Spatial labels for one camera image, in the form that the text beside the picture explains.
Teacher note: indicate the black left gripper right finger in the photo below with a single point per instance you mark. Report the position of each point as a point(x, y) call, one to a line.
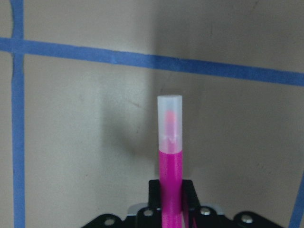
point(190, 199)

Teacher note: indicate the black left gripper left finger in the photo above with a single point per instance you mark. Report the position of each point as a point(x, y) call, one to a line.
point(154, 195)

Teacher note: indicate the pink marker pen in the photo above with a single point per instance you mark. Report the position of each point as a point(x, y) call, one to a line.
point(170, 158)

